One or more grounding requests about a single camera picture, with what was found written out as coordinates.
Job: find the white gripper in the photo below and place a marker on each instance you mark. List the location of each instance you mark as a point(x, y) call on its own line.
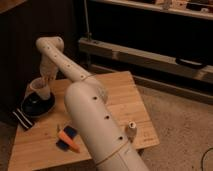
point(48, 69)

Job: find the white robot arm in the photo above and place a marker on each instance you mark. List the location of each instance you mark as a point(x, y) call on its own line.
point(85, 101)

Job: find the black ceramic bowl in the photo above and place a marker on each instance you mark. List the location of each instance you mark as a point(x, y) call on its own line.
point(34, 106)

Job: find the metal pole stand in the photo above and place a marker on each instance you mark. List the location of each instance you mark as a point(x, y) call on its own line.
point(88, 32)

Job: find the blue sponge block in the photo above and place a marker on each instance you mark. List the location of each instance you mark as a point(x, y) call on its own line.
point(71, 132)

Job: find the wooden table board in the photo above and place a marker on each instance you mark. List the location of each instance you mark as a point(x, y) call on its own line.
point(35, 149)

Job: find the orange carrot toy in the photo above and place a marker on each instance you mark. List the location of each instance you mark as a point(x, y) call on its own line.
point(65, 138)

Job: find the small white bottle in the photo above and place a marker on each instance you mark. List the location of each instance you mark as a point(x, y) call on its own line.
point(131, 131)

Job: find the black handle on shelf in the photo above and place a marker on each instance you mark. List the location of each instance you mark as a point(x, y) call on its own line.
point(190, 64)

